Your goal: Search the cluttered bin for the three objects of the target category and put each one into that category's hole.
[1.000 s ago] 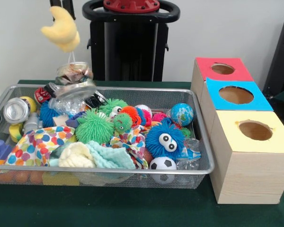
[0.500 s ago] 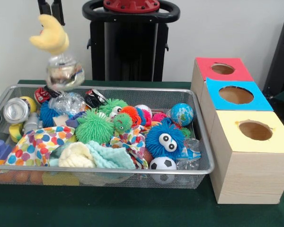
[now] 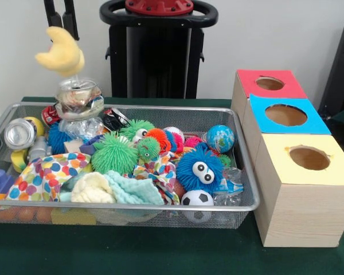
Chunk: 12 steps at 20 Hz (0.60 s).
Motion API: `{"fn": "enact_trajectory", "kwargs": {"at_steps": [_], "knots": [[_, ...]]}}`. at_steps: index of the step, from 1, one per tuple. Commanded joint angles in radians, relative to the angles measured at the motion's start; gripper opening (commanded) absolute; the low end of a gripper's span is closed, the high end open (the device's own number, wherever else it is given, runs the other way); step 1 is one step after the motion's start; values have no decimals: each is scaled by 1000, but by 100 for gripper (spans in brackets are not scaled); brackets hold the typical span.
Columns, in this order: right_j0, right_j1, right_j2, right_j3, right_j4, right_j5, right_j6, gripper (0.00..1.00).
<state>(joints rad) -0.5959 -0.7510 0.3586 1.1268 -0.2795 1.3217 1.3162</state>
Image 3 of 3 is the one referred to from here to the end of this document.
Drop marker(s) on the wooden box with three holes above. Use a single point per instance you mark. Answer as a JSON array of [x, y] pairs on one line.
[[304, 217]]

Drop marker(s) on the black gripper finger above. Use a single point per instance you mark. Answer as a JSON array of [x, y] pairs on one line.
[[53, 14], [71, 20]]

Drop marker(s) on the black and white soccer ball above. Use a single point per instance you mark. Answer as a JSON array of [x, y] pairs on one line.
[[197, 198]]

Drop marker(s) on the black upright panel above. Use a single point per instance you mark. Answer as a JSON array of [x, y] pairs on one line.
[[339, 71]]

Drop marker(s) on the mint green cloth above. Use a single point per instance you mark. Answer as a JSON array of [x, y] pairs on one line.
[[132, 189]]

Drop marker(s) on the cream yellow cloth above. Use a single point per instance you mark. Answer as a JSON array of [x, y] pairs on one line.
[[90, 190]]

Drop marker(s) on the blue spiky ball with eyes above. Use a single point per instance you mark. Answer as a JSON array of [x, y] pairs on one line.
[[189, 169]]

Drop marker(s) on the yellow plush duck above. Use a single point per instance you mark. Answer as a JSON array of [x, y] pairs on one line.
[[63, 54]]

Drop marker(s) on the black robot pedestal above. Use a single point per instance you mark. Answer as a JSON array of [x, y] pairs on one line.
[[157, 63]]

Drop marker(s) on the blue globe ball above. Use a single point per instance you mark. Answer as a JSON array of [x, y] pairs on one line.
[[220, 139]]

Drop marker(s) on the large green spiky ball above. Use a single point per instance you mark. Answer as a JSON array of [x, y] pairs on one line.
[[114, 156]]

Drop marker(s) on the silver metal can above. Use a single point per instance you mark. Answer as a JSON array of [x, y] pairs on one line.
[[18, 134]]

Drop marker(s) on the crushed printed metal can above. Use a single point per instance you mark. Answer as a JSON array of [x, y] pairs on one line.
[[77, 100]]

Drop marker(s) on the purple building block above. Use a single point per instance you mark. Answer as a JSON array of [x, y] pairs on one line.
[[0, 180]]

